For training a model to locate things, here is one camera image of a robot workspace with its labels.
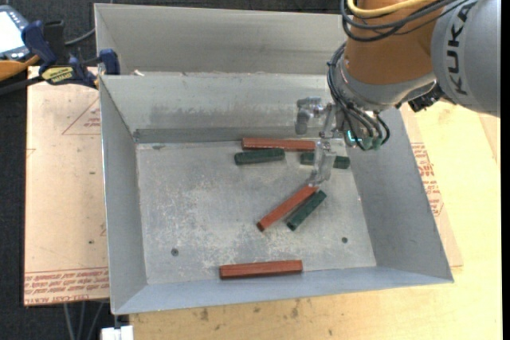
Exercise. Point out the dark green flat block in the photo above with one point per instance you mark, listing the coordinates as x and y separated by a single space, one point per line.
259 157
342 162
306 211

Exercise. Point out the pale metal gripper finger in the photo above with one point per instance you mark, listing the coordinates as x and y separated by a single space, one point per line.
329 165
320 163

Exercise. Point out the red-brown flat block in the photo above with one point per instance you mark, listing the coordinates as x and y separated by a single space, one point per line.
261 269
285 209
275 144

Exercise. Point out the brown cardboard board, red print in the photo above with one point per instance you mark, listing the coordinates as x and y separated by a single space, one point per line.
60 191

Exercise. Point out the grey metal bin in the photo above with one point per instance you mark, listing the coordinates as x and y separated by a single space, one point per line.
223 211

